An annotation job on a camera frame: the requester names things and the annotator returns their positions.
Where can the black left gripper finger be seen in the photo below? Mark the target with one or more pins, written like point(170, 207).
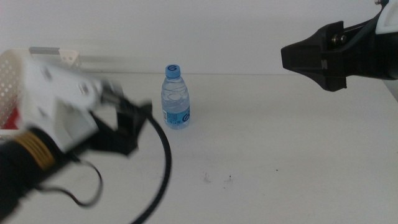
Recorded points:
point(124, 146)
point(133, 119)

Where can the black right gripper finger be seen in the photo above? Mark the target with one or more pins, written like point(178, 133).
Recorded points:
point(323, 46)
point(329, 77)

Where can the small water bottle blue cap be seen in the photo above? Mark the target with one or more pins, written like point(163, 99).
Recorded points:
point(175, 102)

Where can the red soda can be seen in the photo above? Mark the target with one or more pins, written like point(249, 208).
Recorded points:
point(11, 121)

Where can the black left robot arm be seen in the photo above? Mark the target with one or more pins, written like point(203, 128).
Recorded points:
point(15, 177)

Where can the white perforated plastic basket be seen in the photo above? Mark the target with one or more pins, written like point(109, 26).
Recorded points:
point(7, 84)

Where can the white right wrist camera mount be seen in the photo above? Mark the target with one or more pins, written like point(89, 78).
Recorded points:
point(390, 18)

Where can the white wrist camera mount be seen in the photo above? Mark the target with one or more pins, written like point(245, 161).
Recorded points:
point(62, 102)
point(390, 18)

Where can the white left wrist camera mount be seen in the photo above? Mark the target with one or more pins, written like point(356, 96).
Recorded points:
point(62, 102)

